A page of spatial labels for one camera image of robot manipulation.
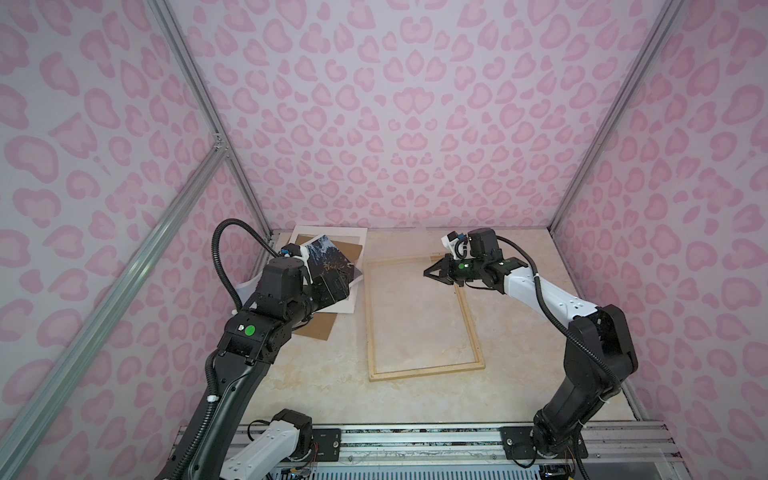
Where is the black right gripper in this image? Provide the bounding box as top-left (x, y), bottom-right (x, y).
top-left (420, 252), bottom-right (485, 286)

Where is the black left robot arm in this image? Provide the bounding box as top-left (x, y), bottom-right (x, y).
top-left (157, 257), bottom-right (350, 479)

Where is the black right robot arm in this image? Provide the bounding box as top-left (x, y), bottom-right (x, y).
top-left (424, 254), bottom-right (638, 458)

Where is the light wooden picture frame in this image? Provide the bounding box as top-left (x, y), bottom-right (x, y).
top-left (364, 255), bottom-right (487, 383)

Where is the dark landscape photo print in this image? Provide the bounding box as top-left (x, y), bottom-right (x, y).
top-left (303, 236), bottom-right (354, 286)

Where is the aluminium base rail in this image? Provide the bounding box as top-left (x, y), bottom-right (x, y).
top-left (158, 421), bottom-right (691, 480)

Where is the diagonal aluminium strut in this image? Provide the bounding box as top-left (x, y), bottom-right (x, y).
top-left (1, 145), bottom-right (228, 479)

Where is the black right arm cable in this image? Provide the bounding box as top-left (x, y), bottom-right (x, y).
top-left (494, 235), bottom-right (625, 397)

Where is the white mat board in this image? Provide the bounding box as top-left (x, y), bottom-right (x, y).
top-left (290, 225), bottom-right (368, 314)

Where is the brown cardboard backing board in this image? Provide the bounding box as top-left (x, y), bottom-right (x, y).
top-left (298, 237), bottom-right (362, 340)

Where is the clear acrylic sheet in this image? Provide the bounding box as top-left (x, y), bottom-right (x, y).
top-left (373, 263), bottom-right (478, 370)

